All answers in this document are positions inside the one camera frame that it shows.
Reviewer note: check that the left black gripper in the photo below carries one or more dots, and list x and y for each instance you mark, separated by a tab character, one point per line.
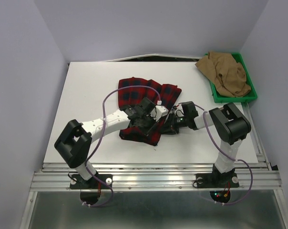
147	130

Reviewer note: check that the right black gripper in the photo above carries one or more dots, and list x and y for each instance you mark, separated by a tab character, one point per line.
169	127

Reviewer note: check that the red plaid skirt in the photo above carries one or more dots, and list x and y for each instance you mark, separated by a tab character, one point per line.
145	88

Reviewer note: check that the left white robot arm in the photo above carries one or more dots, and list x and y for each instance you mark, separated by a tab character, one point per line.
74	142

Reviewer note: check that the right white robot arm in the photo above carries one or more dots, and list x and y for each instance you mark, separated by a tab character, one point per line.
226	126

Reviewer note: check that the tan brown skirt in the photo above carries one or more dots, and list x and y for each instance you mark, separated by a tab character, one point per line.
228	76

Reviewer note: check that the green plastic bin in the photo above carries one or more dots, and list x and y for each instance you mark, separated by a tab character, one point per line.
249	97

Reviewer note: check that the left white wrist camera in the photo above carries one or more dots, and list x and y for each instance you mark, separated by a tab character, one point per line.
160	111

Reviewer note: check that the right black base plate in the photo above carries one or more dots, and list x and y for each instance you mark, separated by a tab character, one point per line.
208	180

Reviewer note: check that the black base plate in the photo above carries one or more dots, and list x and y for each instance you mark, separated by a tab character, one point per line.
78	183
208	180

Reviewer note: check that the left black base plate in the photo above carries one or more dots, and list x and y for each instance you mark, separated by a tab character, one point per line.
78	183

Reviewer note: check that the aluminium rail frame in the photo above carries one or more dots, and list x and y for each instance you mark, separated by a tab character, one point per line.
153	189

